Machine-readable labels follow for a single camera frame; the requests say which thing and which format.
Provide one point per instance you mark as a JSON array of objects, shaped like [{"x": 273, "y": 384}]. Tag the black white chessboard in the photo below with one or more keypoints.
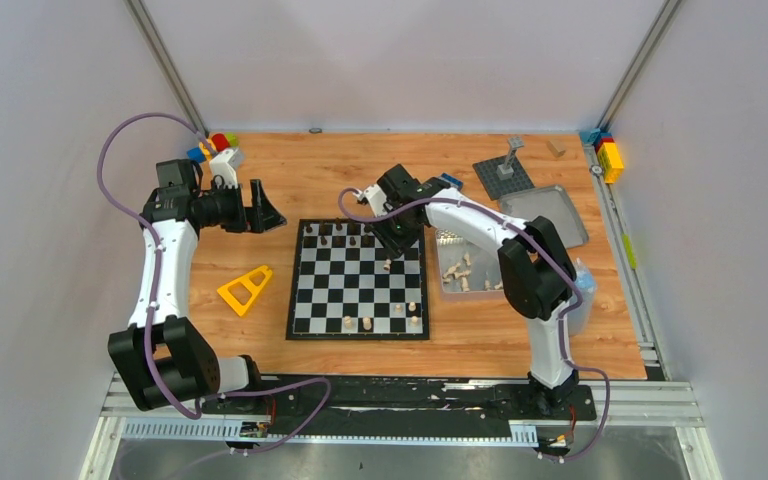
[{"x": 338, "y": 272}]

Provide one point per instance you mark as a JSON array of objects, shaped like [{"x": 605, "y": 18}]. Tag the blue plastic bag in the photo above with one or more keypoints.
[{"x": 577, "y": 319}]

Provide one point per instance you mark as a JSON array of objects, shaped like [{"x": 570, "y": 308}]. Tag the small wooden block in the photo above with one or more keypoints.
[{"x": 556, "y": 147}]

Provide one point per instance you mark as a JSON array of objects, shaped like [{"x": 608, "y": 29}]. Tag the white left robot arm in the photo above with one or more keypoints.
[{"x": 161, "y": 357}]

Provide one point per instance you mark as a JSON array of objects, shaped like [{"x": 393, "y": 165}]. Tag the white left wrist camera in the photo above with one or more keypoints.
[{"x": 223, "y": 167}]

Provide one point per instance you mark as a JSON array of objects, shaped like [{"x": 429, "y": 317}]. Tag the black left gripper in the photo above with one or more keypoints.
[{"x": 249, "y": 210}]

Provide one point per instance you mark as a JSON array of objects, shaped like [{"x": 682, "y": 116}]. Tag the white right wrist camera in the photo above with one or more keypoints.
[{"x": 375, "y": 198}]

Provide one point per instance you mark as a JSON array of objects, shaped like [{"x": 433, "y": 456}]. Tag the coloured toy cylinders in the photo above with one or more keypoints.
[{"x": 217, "y": 142}]

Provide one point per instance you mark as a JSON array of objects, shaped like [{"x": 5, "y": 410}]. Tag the yellow triangular plastic stand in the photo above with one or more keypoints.
[{"x": 242, "y": 293}]

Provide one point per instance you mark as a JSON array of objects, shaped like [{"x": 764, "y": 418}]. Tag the grey brick baseplate with post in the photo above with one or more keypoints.
[{"x": 504, "y": 175}]

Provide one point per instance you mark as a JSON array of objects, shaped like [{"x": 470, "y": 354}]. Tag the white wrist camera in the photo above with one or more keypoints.
[
  {"x": 223, "y": 167},
  {"x": 375, "y": 198}
]

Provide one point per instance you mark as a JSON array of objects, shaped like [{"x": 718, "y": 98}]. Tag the blue grey toy brick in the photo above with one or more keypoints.
[{"x": 453, "y": 181}]

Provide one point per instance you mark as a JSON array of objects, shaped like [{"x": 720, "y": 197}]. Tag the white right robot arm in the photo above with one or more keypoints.
[{"x": 537, "y": 274}]

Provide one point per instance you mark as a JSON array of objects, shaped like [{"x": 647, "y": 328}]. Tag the metal tin box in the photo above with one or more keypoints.
[{"x": 466, "y": 272}]

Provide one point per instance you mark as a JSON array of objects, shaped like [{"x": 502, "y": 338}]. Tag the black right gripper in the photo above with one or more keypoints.
[{"x": 394, "y": 246}]

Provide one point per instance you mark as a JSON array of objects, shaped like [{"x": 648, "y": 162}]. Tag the coloured toy brick stack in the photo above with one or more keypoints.
[{"x": 607, "y": 152}]

